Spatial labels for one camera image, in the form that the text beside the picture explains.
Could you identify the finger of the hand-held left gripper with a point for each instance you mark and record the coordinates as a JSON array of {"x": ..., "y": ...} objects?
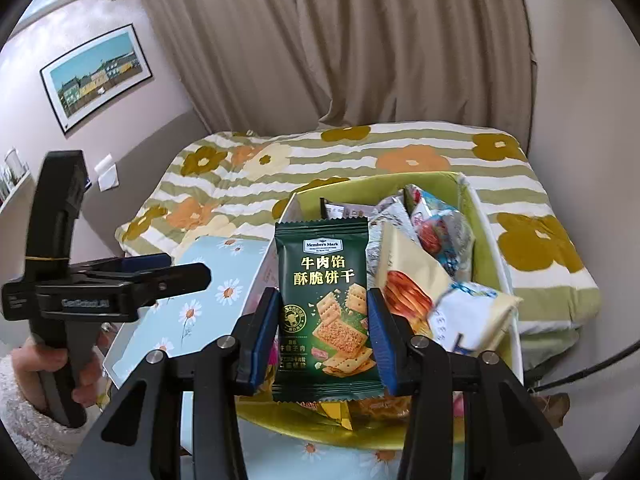
[
  {"x": 145, "y": 261},
  {"x": 175, "y": 282}
]

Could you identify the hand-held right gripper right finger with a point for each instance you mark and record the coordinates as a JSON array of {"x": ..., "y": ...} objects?
[{"x": 380, "y": 340}]

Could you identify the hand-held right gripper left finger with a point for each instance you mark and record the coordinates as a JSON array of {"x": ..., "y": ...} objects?
[{"x": 267, "y": 340}]

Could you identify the dark green cracker packet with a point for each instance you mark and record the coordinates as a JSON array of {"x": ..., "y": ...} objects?
[{"x": 325, "y": 285}]

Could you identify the green cardboard box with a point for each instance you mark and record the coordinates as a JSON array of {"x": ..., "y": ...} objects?
[{"x": 300, "y": 432}]

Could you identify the person's left forearm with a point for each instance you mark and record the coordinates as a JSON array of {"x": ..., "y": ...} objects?
[{"x": 25, "y": 420}]

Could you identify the person's left hand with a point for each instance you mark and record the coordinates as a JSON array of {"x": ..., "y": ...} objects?
[{"x": 37, "y": 360}]

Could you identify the blue daisy print box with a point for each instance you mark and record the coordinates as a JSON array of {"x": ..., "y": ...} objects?
[{"x": 200, "y": 280}]

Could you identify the heap of mixed snack packets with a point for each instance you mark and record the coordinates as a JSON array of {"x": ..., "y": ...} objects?
[{"x": 430, "y": 240}]

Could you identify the striped floral blanket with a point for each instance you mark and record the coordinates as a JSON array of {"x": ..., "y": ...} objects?
[{"x": 350, "y": 160}]

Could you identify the beige curtain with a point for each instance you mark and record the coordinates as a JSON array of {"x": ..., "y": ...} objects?
[{"x": 300, "y": 35}]

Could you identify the white wall shelf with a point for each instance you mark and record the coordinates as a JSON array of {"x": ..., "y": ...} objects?
[{"x": 15, "y": 190}]

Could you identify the white wall switch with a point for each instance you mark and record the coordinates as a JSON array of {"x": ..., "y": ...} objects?
[{"x": 107, "y": 174}]

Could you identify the framed wall poster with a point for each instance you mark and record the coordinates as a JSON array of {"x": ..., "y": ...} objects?
[{"x": 95, "y": 77}]

